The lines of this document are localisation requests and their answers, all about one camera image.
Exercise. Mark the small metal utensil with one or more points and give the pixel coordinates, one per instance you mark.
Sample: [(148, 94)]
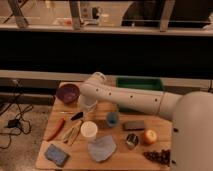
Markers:
[(66, 112)]

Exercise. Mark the wooden board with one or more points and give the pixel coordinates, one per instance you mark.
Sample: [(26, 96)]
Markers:
[(122, 159)]

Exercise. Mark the purple bowl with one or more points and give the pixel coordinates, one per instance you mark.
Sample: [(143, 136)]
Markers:
[(68, 93)]

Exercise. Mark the white cup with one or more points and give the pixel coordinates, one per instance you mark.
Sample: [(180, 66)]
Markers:
[(89, 130)]

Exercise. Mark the light blue cloth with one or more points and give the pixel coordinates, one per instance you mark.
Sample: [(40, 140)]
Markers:
[(102, 148)]

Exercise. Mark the red yellow apple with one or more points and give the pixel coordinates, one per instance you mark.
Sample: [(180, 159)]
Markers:
[(150, 137)]

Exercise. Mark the orange carrot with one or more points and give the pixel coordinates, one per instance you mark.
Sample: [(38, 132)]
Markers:
[(56, 130)]

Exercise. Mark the bunch of dark grapes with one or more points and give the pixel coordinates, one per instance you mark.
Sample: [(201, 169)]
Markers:
[(162, 157)]

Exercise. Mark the blue sponge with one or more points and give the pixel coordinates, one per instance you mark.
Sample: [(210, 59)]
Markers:
[(56, 155)]

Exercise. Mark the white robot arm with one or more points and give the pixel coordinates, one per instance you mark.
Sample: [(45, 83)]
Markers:
[(191, 116)]

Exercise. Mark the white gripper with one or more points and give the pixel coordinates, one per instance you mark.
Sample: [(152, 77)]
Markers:
[(86, 104)]

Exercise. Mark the black dish brush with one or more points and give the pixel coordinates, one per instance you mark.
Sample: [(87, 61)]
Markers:
[(77, 116)]

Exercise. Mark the dark grey sponge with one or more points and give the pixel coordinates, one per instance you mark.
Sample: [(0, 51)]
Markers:
[(133, 125)]

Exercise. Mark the blue cup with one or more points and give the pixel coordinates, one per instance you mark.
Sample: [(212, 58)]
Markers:
[(112, 119)]

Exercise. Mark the small metal can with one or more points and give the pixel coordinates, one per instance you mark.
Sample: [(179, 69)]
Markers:
[(132, 141)]

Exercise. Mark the green plastic tray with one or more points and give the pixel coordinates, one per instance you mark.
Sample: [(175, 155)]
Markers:
[(140, 83)]

